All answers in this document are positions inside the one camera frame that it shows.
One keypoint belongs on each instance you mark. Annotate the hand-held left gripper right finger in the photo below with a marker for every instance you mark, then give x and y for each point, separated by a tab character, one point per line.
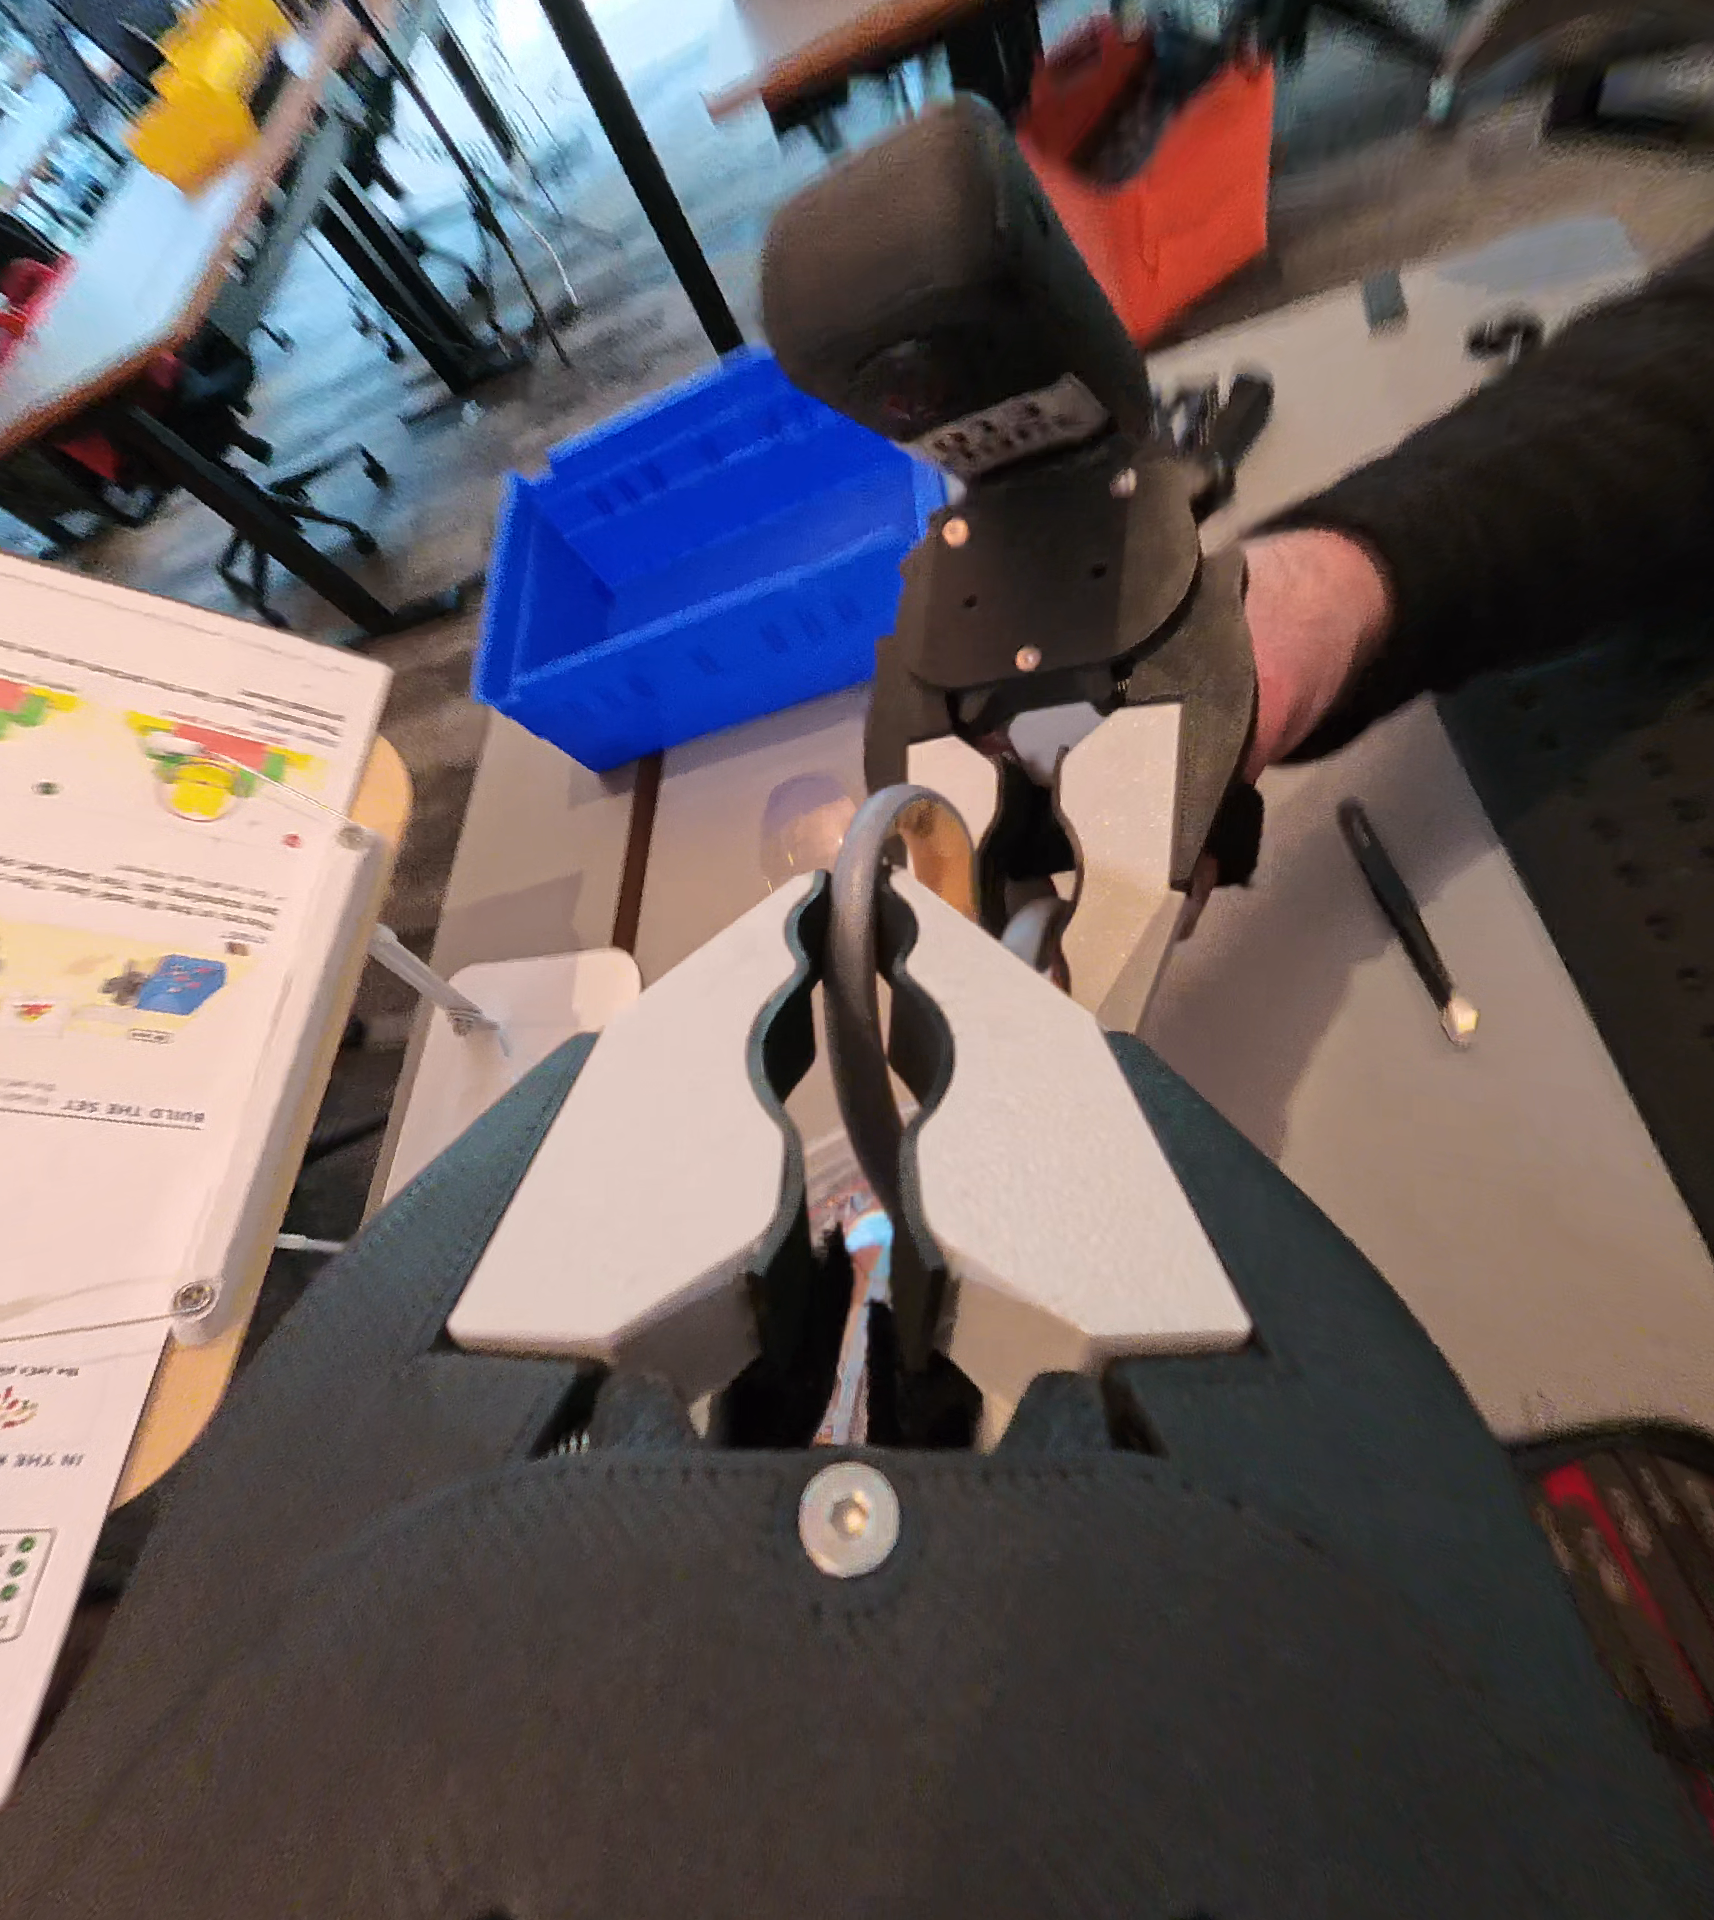
1083	1200

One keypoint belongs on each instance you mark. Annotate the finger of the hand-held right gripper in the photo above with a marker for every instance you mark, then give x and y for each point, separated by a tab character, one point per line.
1134	810

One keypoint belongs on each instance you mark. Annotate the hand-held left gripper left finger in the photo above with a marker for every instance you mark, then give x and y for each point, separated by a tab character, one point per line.
617	1200

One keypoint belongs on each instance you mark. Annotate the clear maze ball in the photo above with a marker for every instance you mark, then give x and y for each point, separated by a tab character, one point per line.
859	1244

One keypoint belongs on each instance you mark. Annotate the grey and yellow scissors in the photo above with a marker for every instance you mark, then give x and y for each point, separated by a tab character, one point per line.
852	1020

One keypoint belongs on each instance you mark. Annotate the black zip case red lining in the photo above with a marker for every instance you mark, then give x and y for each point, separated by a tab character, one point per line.
1669	1622

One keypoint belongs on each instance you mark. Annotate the person's right forearm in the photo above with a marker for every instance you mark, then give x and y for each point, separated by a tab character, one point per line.
1578	482

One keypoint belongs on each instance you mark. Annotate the person's right hand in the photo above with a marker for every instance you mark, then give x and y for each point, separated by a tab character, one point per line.
1322	647

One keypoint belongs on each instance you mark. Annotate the long black tweezers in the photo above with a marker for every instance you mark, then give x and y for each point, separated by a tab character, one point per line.
1397	915

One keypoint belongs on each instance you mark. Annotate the orange bag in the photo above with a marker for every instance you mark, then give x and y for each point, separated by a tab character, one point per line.
1187	209

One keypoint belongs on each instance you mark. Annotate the black table tab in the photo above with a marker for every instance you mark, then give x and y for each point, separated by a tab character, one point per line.
1382	300

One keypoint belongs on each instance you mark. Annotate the blue plastic bin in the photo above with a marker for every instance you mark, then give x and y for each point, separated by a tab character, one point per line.
617	677

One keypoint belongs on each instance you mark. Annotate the round black table grommet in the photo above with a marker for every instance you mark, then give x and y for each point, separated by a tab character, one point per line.
1503	333

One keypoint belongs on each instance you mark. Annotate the white instruction board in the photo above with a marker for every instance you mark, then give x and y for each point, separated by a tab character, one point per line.
78	1124

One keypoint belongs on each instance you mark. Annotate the black dimpled foam pad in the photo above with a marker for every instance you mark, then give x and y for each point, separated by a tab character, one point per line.
1669	975

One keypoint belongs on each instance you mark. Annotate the yellow plastic bin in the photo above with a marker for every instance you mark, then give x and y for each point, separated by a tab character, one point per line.
205	105

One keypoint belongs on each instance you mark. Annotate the grey desk wooden edge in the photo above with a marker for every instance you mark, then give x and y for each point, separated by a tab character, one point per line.
121	286

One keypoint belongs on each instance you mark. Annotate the black metal post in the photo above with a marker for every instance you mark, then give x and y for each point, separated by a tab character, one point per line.
646	166

